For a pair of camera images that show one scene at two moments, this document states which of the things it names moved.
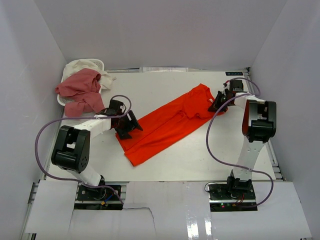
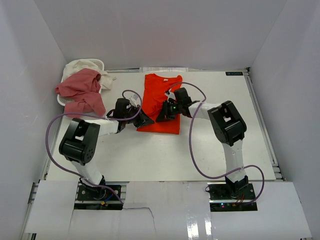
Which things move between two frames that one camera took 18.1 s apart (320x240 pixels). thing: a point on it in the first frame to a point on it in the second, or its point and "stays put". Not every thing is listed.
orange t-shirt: x=168 y=122 to x=155 y=87
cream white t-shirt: x=76 y=65 stays put
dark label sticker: x=234 y=73 stays put
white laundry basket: x=62 y=100 stays put
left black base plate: x=86 y=193 stays put
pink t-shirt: x=85 y=84 stays put
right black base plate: x=221 y=200 stays put
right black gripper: x=216 y=105 to x=165 y=115
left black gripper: x=133 y=123 to x=147 y=120
